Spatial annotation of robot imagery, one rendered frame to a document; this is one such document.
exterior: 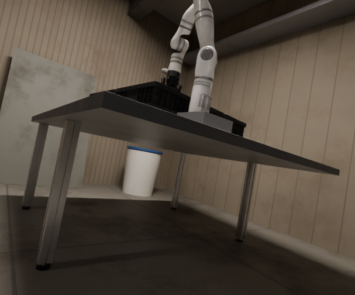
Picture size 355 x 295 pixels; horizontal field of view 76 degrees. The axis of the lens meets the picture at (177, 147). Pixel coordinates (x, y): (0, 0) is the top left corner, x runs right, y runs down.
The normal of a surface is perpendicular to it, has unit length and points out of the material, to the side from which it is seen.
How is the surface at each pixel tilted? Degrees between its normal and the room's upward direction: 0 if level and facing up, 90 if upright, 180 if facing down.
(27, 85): 79
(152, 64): 90
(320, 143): 90
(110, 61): 90
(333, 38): 90
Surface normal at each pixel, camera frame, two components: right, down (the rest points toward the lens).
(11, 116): 0.63, -0.12
